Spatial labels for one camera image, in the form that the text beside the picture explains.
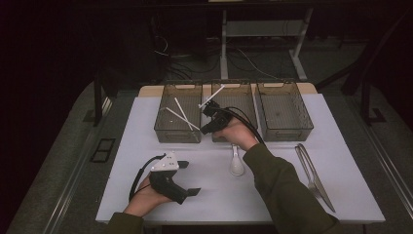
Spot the dark transparent plastic bin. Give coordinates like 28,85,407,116
255,80,315,142
153,81,204,144
209,80,259,143

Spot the black metal stand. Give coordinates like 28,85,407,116
340,9,413,126

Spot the white floor cable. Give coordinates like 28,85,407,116
238,48,281,81

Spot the black floor cable bundle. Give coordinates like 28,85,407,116
152,35,222,82

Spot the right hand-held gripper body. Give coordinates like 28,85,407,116
198,85,234,127

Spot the person's left hand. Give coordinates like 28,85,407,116
124,176,173,218

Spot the left hand-held gripper black cable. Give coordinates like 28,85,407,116
128,153,168,203

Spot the white metal stand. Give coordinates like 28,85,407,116
220,9,315,82

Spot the person's right hand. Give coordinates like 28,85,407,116
212,117,259,151

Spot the white chopstick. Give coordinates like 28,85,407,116
165,106,201,132
173,97,194,132

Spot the metal floor rail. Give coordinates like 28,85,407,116
42,97,113,234
344,97,413,211

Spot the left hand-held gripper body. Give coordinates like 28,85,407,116
148,151,189,205

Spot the metal knife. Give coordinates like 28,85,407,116
297,142,336,214

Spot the white plastic spoon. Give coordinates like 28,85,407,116
229,144,245,177

